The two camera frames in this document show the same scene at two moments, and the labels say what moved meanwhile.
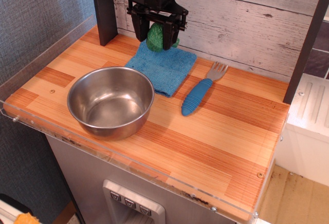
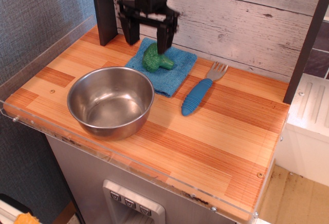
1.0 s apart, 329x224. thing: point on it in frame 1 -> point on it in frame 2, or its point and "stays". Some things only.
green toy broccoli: [154, 38] -> [152, 60]
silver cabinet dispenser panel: [124, 206] stays
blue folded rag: [167, 68] stays
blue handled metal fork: [202, 88] stays
